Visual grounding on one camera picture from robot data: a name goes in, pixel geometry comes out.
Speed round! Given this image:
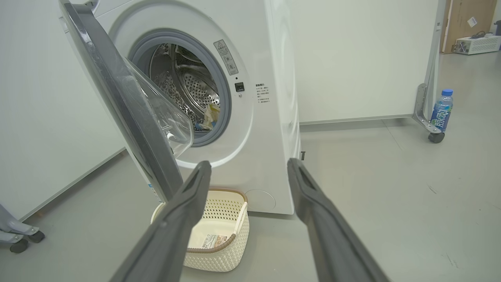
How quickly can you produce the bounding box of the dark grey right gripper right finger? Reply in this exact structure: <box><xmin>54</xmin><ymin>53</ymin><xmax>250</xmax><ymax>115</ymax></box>
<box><xmin>288</xmin><ymin>158</ymin><xmax>392</xmax><ymax>282</ymax></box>

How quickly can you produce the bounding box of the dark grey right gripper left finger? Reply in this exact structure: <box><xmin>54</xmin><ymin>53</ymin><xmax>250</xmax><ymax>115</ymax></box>
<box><xmin>110</xmin><ymin>161</ymin><xmax>212</xmax><ymax>282</ymax></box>

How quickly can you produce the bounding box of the washing machine glass door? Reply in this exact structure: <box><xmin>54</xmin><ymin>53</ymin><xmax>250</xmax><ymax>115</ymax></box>
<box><xmin>59</xmin><ymin>0</ymin><xmax>194</xmax><ymax>202</ymax></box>

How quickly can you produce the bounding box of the white front-load washing machine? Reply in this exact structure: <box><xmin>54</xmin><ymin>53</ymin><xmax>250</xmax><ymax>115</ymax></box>
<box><xmin>59</xmin><ymin>0</ymin><xmax>302</xmax><ymax>215</ymax></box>

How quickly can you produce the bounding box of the paper basket label sticker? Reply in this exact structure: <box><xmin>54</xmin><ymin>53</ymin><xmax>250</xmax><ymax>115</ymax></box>
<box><xmin>202</xmin><ymin>234</ymin><xmax>230</xmax><ymax>249</ymax></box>

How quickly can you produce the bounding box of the cream laundry basket brown rim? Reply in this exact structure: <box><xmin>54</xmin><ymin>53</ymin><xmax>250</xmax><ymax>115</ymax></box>
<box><xmin>151</xmin><ymin>188</ymin><xmax>250</xmax><ymax>272</ymax></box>

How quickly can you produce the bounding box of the grey partition foot with casters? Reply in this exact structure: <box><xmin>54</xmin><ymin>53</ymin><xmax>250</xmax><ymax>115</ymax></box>
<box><xmin>0</xmin><ymin>204</ymin><xmax>45</xmax><ymax>253</ymax></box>

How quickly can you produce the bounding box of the metal partition foot with caster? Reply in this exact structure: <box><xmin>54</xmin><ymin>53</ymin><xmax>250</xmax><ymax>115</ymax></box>
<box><xmin>413</xmin><ymin>83</ymin><xmax>445</xmax><ymax>143</ymax></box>

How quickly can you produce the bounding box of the blue plastic drink bottle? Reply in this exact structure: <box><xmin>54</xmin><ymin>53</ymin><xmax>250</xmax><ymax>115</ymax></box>
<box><xmin>431</xmin><ymin>89</ymin><xmax>454</xmax><ymax>133</ymax></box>

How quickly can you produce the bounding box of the white electronic box device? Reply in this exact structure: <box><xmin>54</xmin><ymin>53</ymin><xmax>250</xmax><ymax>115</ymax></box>
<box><xmin>454</xmin><ymin>33</ymin><xmax>501</xmax><ymax>55</ymax></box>

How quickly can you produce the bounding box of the brown cardboard board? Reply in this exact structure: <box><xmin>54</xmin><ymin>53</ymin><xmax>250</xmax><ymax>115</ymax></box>
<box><xmin>440</xmin><ymin>0</ymin><xmax>497</xmax><ymax>53</ymax></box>

